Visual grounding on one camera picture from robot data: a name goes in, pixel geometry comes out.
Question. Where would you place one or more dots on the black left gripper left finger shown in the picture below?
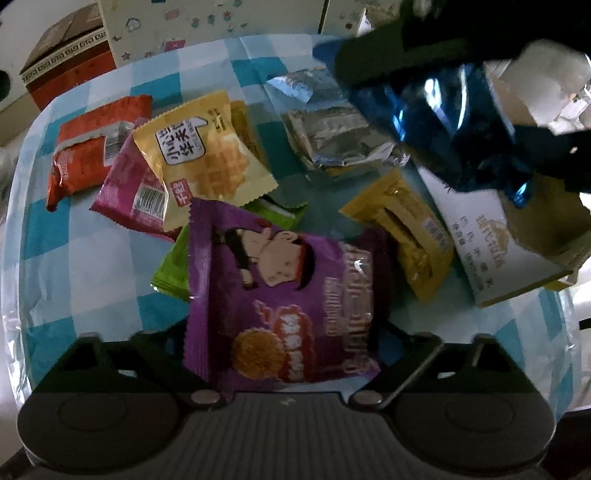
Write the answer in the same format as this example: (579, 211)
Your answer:
(105, 407)

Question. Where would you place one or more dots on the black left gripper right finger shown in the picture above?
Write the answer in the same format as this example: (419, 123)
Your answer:
(465, 408)

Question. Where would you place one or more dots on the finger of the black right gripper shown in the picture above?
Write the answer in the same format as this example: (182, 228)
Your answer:
(454, 33)
(565, 157)

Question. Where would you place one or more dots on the shiny blue snack bag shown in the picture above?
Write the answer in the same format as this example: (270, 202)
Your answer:
(452, 123)

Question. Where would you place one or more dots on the silver foil snack bag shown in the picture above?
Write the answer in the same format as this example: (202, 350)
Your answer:
(327, 132)

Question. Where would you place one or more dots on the green snack bag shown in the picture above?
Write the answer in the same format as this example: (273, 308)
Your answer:
(171, 277)

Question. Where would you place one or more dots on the purple cartoon snack bag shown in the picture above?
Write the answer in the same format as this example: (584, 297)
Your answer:
(272, 308)

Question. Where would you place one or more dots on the magenta snack bag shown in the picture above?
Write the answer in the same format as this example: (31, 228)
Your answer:
(132, 196)

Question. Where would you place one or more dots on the yellow waffle snack bag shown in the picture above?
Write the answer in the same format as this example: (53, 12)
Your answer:
(194, 152)

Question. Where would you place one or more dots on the red orange snack bag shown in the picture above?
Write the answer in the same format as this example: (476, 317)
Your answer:
(88, 144)

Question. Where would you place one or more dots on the white cardboard box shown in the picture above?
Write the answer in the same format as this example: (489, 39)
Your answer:
(507, 251)

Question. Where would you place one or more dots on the blue checkered tablecloth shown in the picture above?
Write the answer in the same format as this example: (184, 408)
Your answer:
(73, 271)

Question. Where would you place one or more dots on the dark yellow snack bag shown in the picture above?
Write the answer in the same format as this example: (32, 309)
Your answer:
(426, 250)

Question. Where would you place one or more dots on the white sticker cabinet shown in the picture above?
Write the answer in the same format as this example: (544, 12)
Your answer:
(142, 29)

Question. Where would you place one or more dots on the red brown carton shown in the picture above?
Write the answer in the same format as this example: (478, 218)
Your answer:
(68, 54)

